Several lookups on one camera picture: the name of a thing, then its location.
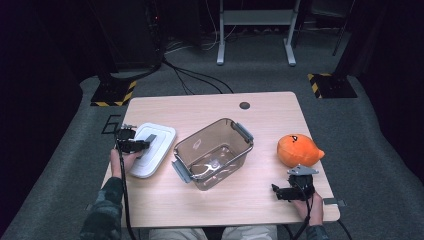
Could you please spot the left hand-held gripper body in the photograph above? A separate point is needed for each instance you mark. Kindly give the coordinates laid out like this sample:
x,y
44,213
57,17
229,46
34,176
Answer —
x,y
126,140

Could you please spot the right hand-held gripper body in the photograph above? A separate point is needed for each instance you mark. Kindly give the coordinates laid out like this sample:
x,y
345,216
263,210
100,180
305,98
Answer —
x,y
301,183

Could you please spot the orange plush toy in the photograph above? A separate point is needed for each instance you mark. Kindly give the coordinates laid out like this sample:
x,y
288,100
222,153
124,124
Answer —
x,y
298,150

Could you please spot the transparent brown storage container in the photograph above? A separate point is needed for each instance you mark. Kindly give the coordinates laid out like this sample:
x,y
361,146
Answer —
x,y
213,153

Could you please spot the person's left hand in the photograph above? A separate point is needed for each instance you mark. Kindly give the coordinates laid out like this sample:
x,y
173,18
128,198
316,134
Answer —
x,y
125,160

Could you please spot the person's right hand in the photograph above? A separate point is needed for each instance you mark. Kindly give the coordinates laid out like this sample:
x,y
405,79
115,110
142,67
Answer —
x,y
311,210

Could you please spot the round dark table grommet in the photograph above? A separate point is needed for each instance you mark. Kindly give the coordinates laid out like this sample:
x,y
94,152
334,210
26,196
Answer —
x,y
244,105

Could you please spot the black cabinet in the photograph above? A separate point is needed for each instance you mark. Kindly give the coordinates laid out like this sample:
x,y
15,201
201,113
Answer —
x,y
133,33

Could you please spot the white metal stand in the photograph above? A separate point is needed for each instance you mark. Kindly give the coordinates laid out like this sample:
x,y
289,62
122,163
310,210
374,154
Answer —
x,y
256,16

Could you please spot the grey metal table bracket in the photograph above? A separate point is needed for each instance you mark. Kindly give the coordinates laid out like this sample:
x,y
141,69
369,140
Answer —
x,y
334,201

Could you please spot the black yellow striped base plate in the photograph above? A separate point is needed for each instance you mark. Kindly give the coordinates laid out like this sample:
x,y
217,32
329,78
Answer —
x,y
331,86
113,93

